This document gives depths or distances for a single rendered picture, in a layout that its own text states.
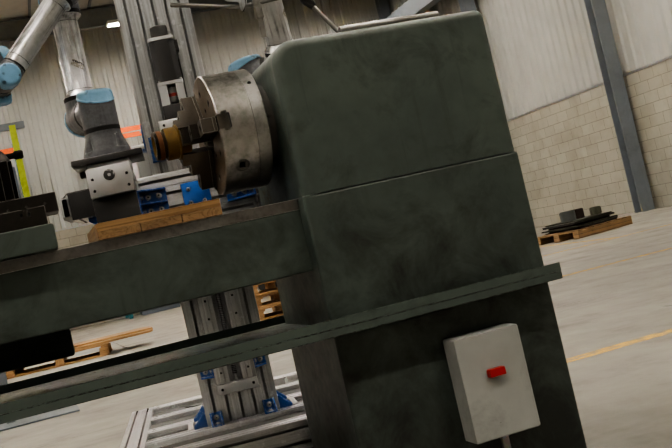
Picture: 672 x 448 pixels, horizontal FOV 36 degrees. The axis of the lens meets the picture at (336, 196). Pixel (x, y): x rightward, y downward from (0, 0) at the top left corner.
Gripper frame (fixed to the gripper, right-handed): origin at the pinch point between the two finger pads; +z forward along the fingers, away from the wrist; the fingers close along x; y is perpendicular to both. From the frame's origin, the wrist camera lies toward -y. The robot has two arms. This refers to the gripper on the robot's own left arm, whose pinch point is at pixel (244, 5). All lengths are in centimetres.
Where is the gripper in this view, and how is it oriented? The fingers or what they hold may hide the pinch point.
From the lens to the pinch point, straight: 282.1
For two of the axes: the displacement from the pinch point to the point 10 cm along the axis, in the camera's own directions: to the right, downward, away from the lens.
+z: 2.0, 9.8, 0.2
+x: -1.1, 0.5, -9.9
